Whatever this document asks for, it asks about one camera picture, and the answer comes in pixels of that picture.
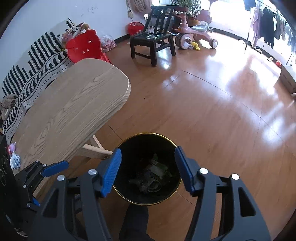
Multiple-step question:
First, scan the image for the black bin with gold rim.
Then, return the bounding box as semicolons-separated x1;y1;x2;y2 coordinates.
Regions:
112;133;182;206

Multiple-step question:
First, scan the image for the beige curtain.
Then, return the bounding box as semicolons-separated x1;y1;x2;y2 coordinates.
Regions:
126;0;152;12

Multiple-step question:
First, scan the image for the pink ride-on tricycle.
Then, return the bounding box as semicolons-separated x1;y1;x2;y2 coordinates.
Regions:
173;9;218;50

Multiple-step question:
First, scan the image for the potted plant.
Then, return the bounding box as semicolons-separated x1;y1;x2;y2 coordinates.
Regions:
178;0;202;26

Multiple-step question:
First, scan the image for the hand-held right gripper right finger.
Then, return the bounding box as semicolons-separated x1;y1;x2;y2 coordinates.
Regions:
174;146;271;241

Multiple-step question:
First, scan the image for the pink printed cushion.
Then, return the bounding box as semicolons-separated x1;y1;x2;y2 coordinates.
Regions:
61;22;90;43

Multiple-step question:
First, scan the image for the red plastic chair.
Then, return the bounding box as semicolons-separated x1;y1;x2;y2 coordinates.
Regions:
65;29;111;64

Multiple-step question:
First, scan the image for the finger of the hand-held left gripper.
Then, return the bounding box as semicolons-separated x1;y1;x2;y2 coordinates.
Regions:
15;160;70;189
26;197;41;208

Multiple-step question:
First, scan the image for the black wooden chair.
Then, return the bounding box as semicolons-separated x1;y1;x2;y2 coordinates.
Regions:
129;5;176;67

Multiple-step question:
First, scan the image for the person's leg in dark trousers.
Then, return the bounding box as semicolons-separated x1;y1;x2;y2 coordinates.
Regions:
119;205;158;241

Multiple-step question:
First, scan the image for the brown plush toy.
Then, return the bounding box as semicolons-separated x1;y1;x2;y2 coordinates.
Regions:
0;94;19;121

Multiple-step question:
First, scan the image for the clothes rack with hanging clothes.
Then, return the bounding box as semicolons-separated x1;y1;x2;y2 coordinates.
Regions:
243;0;296;54

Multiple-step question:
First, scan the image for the cardboard box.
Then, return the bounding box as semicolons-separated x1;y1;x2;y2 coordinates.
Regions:
279;65;296;94

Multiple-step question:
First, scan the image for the red bag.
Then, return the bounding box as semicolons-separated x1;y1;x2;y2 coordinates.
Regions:
128;22;145;37

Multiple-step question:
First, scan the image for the black white striped sofa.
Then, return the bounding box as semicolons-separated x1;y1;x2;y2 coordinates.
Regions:
0;20;75;142

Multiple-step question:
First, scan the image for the clear bag with pink contents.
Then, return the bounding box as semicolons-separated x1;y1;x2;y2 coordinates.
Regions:
100;35;117;53

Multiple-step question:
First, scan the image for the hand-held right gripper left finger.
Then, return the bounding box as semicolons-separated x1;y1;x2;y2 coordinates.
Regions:
27;148;122;241

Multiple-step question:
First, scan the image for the green carton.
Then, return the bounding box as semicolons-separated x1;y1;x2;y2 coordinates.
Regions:
151;154;173;179

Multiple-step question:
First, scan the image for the silver wrapper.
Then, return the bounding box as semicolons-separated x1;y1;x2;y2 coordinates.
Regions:
9;153;21;170

